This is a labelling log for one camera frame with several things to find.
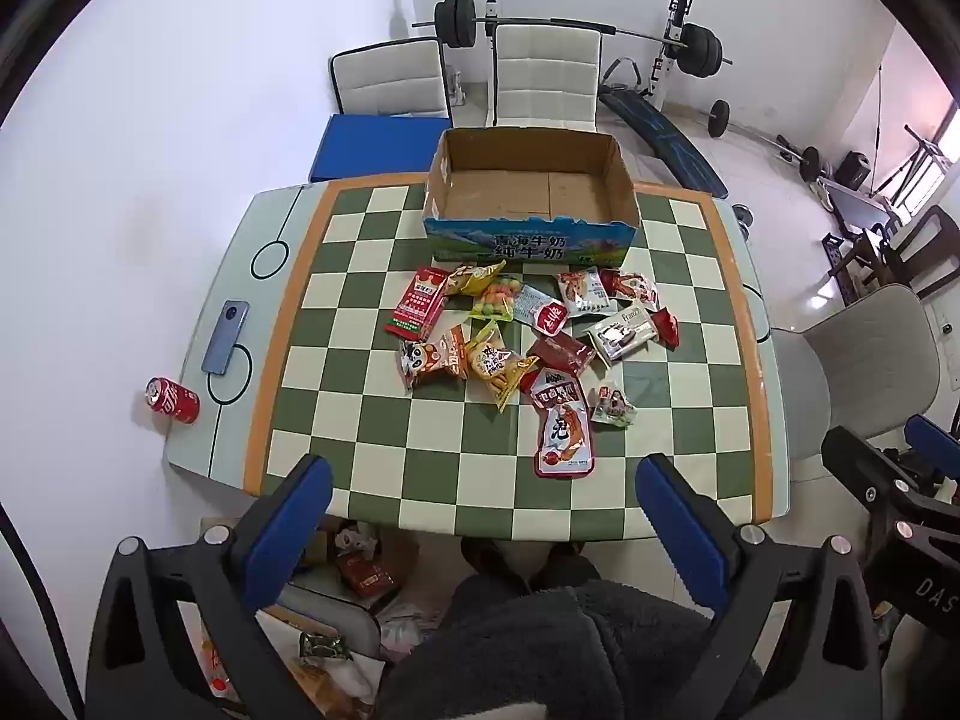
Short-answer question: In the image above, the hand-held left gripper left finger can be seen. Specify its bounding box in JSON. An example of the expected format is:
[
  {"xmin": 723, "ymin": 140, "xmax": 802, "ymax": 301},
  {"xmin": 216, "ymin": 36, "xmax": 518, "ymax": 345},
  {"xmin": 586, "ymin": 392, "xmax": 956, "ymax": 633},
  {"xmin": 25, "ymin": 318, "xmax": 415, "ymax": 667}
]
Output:
[{"xmin": 88, "ymin": 454, "xmax": 335, "ymax": 720}]

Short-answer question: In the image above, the red and white snack packet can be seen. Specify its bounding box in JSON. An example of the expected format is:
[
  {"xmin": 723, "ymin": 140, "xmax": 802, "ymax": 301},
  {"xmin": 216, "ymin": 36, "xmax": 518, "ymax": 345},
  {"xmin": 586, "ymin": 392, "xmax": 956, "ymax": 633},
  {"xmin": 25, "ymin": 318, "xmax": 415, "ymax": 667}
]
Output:
[{"xmin": 598, "ymin": 268, "xmax": 659, "ymax": 308}]

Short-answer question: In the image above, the grey smartphone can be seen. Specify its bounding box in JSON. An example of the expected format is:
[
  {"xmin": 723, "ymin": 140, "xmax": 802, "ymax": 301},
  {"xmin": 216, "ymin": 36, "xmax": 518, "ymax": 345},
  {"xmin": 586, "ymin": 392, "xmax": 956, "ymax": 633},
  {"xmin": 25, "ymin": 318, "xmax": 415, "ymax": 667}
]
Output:
[{"xmin": 201, "ymin": 300, "xmax": 256, "ymax": 376}]

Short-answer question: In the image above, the dark wooden chair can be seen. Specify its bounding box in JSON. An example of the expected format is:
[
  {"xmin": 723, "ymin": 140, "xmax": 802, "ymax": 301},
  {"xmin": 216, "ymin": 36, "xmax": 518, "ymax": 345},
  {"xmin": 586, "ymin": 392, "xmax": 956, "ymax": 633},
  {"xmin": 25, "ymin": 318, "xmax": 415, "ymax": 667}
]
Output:
[{"xmin": 821, "ymin": 204, "xmax": 960, "ymax": 301}]

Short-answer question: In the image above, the dark sit-up bench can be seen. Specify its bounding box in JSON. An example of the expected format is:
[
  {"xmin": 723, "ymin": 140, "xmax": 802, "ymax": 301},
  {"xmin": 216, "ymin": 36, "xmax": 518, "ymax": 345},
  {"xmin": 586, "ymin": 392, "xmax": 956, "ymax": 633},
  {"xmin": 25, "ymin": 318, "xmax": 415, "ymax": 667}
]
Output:
[{"xmin": 598, "ymin": 56, "xmax": 728, "ymax": 196}]

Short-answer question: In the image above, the red rectangular snack packet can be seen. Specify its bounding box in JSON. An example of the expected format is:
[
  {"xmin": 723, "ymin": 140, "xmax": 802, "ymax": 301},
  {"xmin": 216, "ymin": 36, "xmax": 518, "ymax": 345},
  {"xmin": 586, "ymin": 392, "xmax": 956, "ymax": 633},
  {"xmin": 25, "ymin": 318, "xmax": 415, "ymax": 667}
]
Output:
[{"xmin": 384, "ymin": 266, "xmax": 449, "ymax": 341}]

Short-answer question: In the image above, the blue folded mat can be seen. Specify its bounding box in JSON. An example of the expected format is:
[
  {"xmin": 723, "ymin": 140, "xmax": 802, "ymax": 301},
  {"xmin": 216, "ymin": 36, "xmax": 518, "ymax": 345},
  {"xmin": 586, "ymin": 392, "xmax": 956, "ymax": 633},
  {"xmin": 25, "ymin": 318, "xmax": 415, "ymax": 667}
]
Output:
[{"xmin": 307, "ymin": 114, "xmax": 443, "ymax": 185}]

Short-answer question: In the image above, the cardboard box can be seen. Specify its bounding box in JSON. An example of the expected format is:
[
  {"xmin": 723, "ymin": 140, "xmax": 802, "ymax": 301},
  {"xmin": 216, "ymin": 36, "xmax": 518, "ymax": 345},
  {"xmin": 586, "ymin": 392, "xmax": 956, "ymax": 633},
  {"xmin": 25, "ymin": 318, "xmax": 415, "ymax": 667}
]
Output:
[{"xmin": 421, "ymin": 127, "xmax": 641, "ymax": 271}]

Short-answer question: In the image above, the small pale snack packet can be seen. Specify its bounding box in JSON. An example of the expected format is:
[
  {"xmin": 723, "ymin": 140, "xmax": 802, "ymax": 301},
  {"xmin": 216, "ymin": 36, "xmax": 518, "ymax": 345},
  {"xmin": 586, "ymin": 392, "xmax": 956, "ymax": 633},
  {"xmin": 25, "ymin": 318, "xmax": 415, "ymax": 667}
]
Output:
[{"xmin": 590, "ymin": 386, "xmax": 638, "ymax": 428}]

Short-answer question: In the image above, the brown slipper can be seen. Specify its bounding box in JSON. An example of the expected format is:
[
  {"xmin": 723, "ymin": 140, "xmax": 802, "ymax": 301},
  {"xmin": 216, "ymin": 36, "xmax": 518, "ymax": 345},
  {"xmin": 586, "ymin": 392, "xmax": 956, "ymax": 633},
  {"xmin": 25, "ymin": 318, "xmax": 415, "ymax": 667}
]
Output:
[
  {"xmin": 461, "ymin": 538, "xmax": 530, "ymax": 593},
  {"xmin": 538, "ymin": 540, "xmax": 602, "ymax": 587}
]

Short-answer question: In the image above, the cream wafer snack packet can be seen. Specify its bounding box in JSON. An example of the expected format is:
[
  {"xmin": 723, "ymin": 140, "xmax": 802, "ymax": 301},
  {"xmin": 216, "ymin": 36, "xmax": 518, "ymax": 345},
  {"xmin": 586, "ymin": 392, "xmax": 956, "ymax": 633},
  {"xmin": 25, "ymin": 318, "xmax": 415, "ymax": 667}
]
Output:
[{"xmin": 585, "ymin": 304, "xmax": 659, "ymax": 368}]

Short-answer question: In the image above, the person's dark fleece clothing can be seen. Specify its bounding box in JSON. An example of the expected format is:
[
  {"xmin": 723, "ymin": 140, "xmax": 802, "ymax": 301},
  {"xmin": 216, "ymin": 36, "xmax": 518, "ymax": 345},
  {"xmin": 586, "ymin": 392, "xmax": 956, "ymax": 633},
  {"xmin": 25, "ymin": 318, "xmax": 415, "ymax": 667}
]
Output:
[{"xmin": 379, "ymin": 577, "xmax": 762, "ymax": 720}]

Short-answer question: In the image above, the dark red snack packet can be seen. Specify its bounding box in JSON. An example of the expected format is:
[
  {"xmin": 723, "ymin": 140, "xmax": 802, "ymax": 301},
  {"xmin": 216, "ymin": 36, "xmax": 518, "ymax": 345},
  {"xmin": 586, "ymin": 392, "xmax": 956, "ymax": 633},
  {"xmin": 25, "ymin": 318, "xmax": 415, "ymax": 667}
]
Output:
[{"xmin": 525, "ymin": 335, "xmax": 597, "ymax": 377}]

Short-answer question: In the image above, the green snack packet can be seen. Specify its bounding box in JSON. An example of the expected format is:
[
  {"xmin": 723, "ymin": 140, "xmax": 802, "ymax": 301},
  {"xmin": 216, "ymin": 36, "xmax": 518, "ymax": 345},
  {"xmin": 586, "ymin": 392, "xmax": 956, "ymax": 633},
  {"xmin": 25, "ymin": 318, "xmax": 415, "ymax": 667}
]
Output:
[{"xmin": 300, "ymin": 634, "xmax": 351, "ymax": 665}]

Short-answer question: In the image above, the white barbell rack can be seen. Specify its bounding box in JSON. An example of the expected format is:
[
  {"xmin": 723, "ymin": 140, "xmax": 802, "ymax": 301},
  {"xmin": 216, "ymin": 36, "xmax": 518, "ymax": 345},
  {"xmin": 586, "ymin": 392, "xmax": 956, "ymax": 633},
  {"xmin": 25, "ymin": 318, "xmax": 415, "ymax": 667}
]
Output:
[{"xmin": 480, "ymin": 0, "xmax": 695, "ymax": 110}]

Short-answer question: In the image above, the red soda can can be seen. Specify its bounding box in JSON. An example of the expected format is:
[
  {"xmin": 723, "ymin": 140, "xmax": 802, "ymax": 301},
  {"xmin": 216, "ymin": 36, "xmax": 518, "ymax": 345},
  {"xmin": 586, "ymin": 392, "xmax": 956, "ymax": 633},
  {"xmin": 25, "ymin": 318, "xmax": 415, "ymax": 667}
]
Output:
[{"xmin": 145, "ymin": 376, "xmax": 201, "ymax": 425}]

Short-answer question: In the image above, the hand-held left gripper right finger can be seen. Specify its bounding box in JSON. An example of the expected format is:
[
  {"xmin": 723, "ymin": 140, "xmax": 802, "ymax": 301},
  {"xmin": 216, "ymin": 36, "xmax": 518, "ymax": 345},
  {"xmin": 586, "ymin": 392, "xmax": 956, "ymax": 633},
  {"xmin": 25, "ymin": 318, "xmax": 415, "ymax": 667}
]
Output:
[{"xmin": 636, "ymin": 453, "xmax": 884, "ymax": 720}]

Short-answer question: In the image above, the small red snack packet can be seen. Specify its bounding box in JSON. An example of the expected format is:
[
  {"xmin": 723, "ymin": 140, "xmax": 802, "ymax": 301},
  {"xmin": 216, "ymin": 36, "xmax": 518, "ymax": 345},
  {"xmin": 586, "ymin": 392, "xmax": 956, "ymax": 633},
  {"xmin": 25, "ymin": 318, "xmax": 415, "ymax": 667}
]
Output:
[{"xmin": 649, "ymin": 306, "xmax": 681, "ymax": 350}]

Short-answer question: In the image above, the white cookie snack packet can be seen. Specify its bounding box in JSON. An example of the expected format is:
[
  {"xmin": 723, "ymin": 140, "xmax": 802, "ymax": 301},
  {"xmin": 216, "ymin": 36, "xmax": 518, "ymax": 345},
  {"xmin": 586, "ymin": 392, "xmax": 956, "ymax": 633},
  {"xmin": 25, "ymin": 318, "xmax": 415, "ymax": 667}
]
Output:
[{"xmin": 555, "ymin": 266, "xmax": 617, "ymax": 318}]

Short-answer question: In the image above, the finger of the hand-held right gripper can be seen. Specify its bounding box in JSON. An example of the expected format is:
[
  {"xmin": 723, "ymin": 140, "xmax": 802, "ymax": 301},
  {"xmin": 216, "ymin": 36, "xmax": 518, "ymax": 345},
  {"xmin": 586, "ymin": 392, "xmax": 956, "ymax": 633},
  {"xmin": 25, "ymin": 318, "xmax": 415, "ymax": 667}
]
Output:
[
  {"xmin": 821, "ymin": 426, "xmax": 960, "ymax": 518},
  {"xmin": 904, "ymin": 414, "xmax": 960, "ymax": 477}
]

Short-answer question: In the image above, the grey shell chair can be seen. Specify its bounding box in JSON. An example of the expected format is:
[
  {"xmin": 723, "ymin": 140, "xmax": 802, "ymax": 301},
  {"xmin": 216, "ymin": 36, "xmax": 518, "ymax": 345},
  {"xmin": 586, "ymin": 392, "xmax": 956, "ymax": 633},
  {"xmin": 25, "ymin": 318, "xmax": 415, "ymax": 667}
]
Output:
[{"xmin": 769, "ymin": 283, "xmax": 942, "ymax": 462}]

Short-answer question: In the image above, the box of snacks on floor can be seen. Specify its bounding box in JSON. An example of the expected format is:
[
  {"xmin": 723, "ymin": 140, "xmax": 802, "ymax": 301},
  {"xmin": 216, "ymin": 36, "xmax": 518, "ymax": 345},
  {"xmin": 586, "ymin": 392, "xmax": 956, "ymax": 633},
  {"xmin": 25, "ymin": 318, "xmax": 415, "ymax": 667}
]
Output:
[{"xmin": 255, "ymin": 577, "xmax": 391, "ymax": 691}]

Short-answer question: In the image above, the clear bag of coloured candies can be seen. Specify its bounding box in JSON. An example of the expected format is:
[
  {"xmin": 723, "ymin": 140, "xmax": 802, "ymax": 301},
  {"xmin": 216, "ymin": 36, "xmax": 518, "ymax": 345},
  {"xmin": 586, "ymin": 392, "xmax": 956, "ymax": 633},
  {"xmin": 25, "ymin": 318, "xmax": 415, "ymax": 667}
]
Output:
[{"xmin": 469, "ymin": 277, "xmax": 526, "ymax": 325}]

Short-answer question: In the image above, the white padded chair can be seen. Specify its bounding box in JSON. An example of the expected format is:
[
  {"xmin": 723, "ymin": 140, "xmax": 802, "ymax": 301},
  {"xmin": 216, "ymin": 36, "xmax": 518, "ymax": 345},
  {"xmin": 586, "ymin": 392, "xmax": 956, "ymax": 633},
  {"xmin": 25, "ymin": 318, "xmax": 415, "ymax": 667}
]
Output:
[
  {"xmin": 330, "ymin": 37, "xmax": 452, "ymax": 121},
  {"xmin": 491, "ymin": 22, "xmax": 603, "ymax": 132}
]

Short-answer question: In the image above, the orange panda snack packet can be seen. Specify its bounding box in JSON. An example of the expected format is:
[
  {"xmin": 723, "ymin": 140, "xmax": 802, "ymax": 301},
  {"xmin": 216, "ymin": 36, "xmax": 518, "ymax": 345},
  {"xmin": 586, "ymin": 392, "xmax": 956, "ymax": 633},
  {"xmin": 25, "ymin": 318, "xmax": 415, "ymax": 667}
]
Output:
[{"xmin": 396, "ymin": 325, "xmax": 470, "ymax": 391}]

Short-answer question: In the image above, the barbell with black plates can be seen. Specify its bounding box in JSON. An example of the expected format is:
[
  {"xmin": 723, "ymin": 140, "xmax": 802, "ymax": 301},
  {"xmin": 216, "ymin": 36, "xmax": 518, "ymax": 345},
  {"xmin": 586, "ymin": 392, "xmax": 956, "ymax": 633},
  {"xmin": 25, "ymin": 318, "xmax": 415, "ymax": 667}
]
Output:
[{"xmin": 433, "ymin": 0, "xmax": 734, "ymax": 80}]

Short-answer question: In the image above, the red snack box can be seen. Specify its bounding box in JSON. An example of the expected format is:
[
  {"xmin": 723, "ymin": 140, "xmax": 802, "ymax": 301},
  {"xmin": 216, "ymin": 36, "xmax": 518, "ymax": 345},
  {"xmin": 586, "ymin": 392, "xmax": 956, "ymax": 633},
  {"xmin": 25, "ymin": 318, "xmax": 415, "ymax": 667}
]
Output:
[{"xmin": 336, "ymin": 551, "xmax": 398, "ymax": 602}]

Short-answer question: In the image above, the white packet with red label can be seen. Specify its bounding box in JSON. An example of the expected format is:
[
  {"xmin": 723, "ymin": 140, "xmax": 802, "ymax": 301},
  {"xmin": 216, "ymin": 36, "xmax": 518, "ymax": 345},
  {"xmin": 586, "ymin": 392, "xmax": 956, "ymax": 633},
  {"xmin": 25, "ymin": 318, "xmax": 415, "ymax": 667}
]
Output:
[{"xmin": 512, "ymin": 285, "xmax": 569, "ymax": 335}]

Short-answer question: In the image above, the small barbell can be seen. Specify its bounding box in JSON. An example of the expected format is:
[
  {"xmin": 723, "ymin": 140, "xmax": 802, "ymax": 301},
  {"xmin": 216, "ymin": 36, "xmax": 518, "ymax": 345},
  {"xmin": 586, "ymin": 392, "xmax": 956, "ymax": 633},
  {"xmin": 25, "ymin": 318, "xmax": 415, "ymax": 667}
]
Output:
[{"xmin": 705, "ymin": 99, "xmax": 822, "ymax": 182}]

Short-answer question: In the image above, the large red white snack packet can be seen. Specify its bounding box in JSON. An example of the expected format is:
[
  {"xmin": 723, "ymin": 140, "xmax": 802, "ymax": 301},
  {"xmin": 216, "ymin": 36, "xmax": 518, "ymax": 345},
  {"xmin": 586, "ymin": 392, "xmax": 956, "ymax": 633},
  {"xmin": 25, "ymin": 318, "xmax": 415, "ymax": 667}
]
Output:
[{"xmin": 520, "ymin": 367, "xmax": 597, "ymax": 481}]

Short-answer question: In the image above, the yellow biscuit snack packet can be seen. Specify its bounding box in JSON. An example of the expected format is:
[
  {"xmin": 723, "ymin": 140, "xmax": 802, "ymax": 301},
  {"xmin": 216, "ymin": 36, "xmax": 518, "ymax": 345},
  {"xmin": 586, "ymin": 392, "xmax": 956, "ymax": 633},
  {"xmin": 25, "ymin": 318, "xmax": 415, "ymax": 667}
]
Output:
[{"xmin": 463, "ymin": 319, "xmax": 539, "ymax": 413}]

